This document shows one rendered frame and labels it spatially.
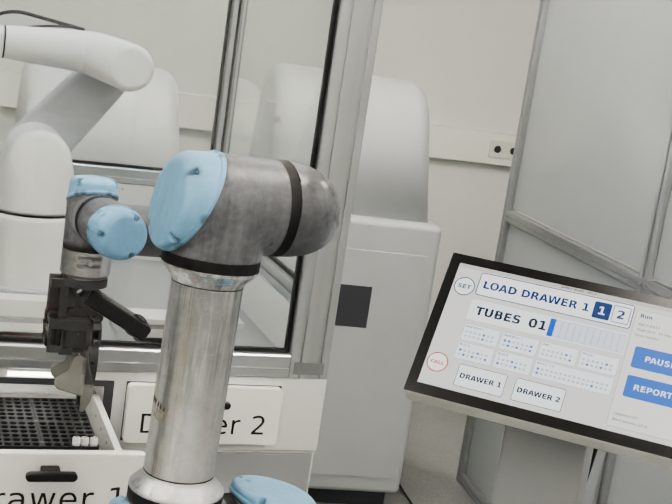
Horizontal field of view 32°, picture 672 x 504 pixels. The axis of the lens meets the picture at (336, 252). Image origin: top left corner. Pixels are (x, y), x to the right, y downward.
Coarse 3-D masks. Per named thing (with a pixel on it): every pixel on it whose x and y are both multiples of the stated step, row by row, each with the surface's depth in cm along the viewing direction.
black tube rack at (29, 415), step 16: (0, 400) 201; (16, 400) 202; (32, 400) 203; (48, 400) 205; (64, 400) 206; (0, 416) 194; (16, 416) 195; (32, 416) 196; (48, 416) 197; (64, 416) 198; (80, 416) 199; (0, 432) 187; (16, 432) 188; (32, 432) 190; (48, 432) 190; (64, 432) 192; (80, 432) 193
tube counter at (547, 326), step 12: (528, 324) 223; (540, 324) 222; (552, 324) 222; (564, 324) 221; (576, 324) 221; (552, 336) 220; (564, 336) 220; (576, 336) 219; (588, 336) 219; (600, 336) 219; (612, 336) 218; (624, 336) 218; (600, 348) 217; (612, 348) 217
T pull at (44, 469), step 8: (32, 472) 171; (40, 472) 172; (48, 472) 172; (56, 472) 172; (64, 472) 173; (72, 472) 173; (32, 480) 171; (40, 480) 171; (48, 480) 172; (56, 480) 172; (64, 480) 173; (72, 480) 173
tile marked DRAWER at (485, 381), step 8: (464, 368) 220; (472, 368) 220; (480, 368) 220; (456, 376) 220; (464, 376) 219; (472, 376) 219; (480, 376) 219; (488, 376) 219; (496, 376) 218; (504, 376) 218; (456, 384) 219; (464, 384) 219; (472, 384) 218; (480, 384) 218; (488, 384) 218; (496, 384) 217; (504, 384) 217; (480, 392) 217; (488, 392) 217; (496, 392) 217
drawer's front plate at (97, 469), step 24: (0, 456) 172; (24, 456) 174; (48, 456) 175; (72, 456) 176; (96, 456) 177; (120, 456) 178; (144, 456) 180; (0, 480) 173; (24, 480) 174; (96, 480) 178; (120, 480) 179
